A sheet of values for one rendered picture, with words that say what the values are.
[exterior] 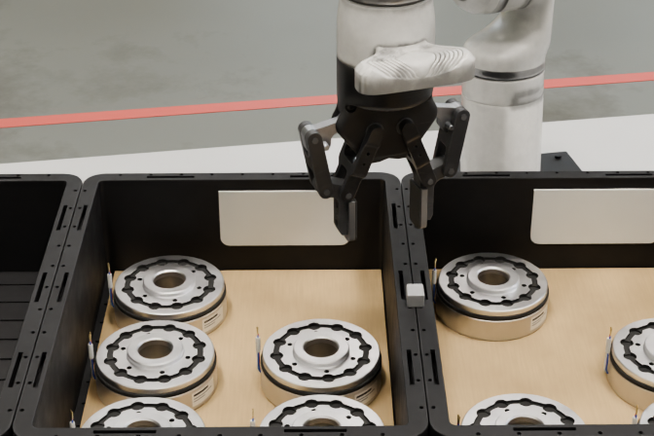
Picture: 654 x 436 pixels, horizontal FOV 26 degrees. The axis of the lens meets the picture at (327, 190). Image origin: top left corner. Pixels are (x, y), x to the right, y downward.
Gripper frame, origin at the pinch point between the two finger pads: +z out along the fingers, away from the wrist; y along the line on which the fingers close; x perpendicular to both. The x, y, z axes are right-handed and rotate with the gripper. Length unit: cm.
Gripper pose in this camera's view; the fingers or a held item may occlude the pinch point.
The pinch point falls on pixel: (383, 214)
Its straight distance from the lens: 115.3
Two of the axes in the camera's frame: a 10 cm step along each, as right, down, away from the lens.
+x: 3.2, 4.5, -8.3
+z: 0.1, 8.8, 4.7
